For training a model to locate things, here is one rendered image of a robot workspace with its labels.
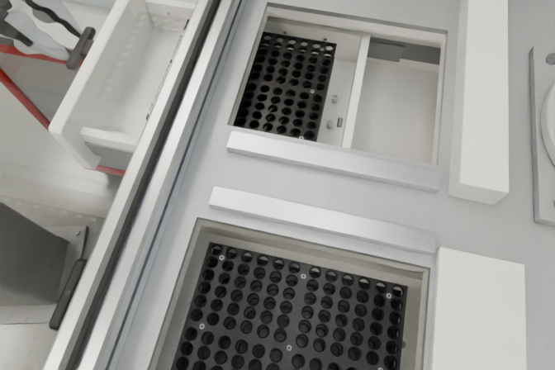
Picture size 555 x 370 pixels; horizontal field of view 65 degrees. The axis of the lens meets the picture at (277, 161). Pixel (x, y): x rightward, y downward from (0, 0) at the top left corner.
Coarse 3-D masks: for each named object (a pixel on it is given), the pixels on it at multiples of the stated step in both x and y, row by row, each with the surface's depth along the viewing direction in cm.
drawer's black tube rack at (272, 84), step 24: (264, 48) 61; (312, 48) 61; (264, 72) 59; (288, 72) 59; (312, 72) 59; (264, 96) 58; (288, 96) 61; (312, 96) 57; (240, 120) 57; (264, 120) 56; (288, 120) 56; (312, 120) 60
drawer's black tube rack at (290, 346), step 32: (224, 256) 48; (256, 256) 48; (224, 288) 49; (256, 288) 50; (288, 288) 47; (320, 288) 46; (352, 288) 46; (384, 288) 49; (224, 320) 45; (256, 320) 45; (288, 320) 46; (320, 320) 45; (352, 320) 45; (384, 320) 45; (224, 352) 46; (256, 352) 47; (288, 352) 44; (320, 352) 44; (352, 352) 47; (384, 352) 44
